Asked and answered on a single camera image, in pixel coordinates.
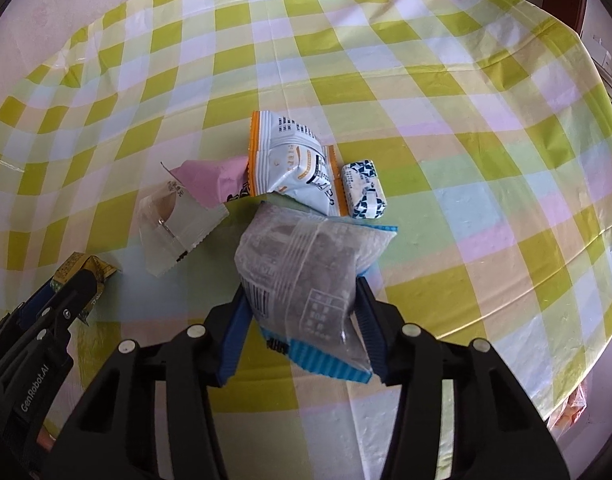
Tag green yellow pea packet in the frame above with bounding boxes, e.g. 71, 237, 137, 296
50, 252, 118, 323

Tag pink snack packet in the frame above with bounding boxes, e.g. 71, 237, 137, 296
164, 155, 249, 209

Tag clear blue-edged snack bag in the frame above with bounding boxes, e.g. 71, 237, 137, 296
234, 202, 397, 384

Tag orange white snack packet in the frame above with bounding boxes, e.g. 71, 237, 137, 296
247, 110, 348, 217

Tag small blue white candy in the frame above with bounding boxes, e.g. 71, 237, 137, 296
342, 159, 387, 220

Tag green checkered tablecloth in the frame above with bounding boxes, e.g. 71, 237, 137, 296
0, 0, 612, 480

